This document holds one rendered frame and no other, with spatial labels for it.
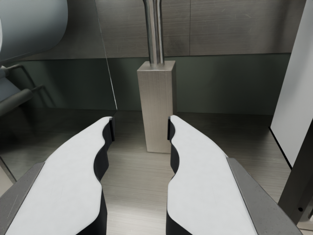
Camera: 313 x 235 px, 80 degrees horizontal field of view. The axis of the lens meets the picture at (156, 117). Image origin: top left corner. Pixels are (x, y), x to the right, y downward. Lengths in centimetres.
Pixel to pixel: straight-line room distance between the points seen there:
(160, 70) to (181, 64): 28
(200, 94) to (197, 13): 29
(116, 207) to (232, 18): 65
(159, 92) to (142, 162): 22
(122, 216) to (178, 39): 57
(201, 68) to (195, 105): 16
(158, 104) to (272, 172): 36
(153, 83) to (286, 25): 47
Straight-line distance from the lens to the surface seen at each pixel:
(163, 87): 49
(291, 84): 66
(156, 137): 58
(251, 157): 63
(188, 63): 74
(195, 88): 77
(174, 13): 72
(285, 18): 76
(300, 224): 51
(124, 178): 56
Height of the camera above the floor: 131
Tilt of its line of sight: 31 degrees down
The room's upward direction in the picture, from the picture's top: 5 degrees counter-clockwise
